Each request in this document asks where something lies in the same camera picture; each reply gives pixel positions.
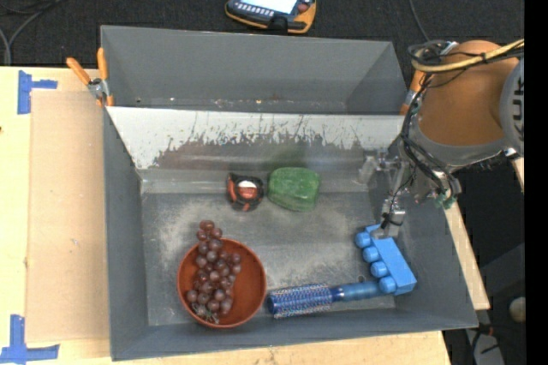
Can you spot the grey metal bin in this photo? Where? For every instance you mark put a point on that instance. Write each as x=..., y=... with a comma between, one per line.
x=299, y=226

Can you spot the blue round hairbrush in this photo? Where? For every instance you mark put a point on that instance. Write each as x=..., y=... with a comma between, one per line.
x=308, y=300

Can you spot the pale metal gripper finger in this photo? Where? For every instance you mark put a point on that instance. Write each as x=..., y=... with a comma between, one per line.
x=369, y=168
x=393, y=222

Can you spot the purple grape bunch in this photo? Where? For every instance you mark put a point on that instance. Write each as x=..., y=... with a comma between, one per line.
x=212, y=265

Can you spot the brown cardboard board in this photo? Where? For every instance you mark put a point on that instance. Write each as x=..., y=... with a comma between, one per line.
x=64, y=205

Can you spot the blue toy building block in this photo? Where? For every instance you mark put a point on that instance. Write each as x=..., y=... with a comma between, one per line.
x=391, y=262

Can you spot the red-brown round bowl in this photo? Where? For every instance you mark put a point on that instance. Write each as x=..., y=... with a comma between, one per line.
x=250, y=290

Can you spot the green sponge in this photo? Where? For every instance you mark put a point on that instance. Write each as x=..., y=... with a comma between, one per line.
x=294, y=188

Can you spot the black and orange tape measure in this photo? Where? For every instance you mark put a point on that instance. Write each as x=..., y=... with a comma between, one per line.
x=245, y=192

